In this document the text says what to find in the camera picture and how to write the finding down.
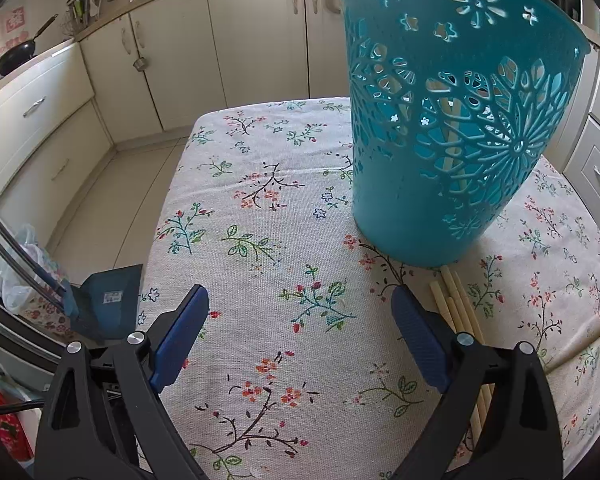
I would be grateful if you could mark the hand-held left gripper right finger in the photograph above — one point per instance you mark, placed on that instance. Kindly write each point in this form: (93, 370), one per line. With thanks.
(420, 340)

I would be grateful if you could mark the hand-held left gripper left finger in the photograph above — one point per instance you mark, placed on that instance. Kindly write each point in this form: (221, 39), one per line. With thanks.
(180, 335)

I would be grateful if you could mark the bundle of wooden chopsticks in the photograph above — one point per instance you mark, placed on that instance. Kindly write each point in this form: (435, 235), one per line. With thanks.
(455, 300)

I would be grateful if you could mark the blue perforated plastic basket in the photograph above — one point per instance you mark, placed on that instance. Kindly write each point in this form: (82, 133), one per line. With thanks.
(405, 210)

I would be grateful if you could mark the dark blue dustpan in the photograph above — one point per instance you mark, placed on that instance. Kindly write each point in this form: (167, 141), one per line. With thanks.
(110, 300)

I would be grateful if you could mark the floral tablecloth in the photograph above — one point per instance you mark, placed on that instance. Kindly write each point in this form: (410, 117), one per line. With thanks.
(280, 210)

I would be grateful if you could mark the white plastic bag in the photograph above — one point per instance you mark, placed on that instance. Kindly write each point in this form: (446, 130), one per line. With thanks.
(27, 260)

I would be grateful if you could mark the red floral object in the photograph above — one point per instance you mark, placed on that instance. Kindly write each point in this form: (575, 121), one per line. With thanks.
(2, 420)

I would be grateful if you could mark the white stove drawer cabinet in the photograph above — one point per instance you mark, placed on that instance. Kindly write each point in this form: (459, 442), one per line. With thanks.
(40, 110)

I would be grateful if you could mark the small metal hanging object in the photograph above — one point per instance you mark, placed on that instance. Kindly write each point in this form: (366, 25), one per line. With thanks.
(140, 64)

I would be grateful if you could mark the beige kitchen countertop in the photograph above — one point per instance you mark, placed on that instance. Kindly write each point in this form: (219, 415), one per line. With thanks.
(55, 54)

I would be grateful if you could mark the white corner base cabinets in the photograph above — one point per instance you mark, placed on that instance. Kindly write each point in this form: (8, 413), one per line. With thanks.
(260, 35)

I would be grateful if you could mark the black wok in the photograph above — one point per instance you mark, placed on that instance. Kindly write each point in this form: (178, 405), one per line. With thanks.
(17, 55)

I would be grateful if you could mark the white tote bag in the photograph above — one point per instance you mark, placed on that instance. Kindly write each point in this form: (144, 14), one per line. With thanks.
(330, 0)

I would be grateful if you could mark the wall utensil rack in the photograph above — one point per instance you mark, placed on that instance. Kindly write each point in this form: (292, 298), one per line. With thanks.
(82, 2)

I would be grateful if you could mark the red paper wall decoration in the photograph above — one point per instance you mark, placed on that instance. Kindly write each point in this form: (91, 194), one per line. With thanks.
(10, 25)

